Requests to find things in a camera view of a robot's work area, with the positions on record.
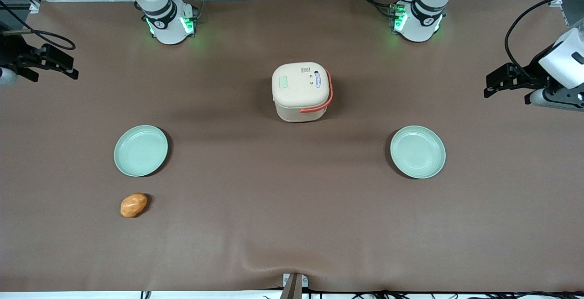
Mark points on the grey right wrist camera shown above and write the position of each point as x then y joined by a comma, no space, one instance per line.
7,76

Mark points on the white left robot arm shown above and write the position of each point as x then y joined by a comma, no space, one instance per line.
417,25

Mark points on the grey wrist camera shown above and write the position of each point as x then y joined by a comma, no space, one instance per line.
7,76
554,99

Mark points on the metal table corner bracket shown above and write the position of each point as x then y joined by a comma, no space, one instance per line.
34,7
555,2

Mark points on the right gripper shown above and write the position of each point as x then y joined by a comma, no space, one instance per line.
13,54

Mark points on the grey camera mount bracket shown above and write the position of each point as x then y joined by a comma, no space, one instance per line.
293,285

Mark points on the brown table mat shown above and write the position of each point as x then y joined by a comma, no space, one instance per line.
292,207

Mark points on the pale green round plate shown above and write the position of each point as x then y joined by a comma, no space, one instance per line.
418,152
140,151

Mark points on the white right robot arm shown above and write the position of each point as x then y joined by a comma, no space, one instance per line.
166,25

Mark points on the orange-brown bread roll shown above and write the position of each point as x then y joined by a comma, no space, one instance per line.
133,205

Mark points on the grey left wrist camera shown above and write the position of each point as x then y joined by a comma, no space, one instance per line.
554,99

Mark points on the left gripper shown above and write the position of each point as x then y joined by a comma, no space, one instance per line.
533,72

